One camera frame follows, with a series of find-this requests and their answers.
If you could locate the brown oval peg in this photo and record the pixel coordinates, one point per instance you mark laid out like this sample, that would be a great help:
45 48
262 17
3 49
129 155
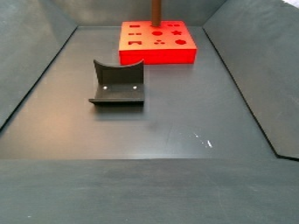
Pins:
156 13

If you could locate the red shape sorter block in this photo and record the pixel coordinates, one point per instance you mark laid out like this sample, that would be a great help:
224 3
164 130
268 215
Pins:
157 45

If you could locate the black curved holder bracket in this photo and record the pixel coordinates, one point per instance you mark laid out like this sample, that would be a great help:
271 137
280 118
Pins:
120 83

